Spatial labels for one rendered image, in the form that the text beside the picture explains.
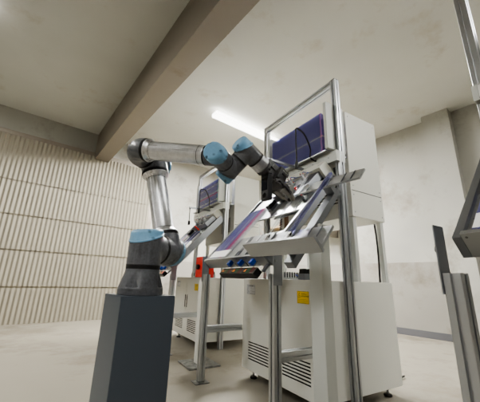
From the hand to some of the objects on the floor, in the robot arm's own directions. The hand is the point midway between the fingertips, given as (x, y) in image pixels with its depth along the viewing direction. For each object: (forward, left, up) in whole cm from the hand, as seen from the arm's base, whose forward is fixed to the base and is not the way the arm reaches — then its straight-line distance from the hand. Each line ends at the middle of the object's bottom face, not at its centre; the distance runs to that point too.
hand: (290, 200), depth 124 cm
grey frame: (+33, +46, -96) cm, 111 cm away
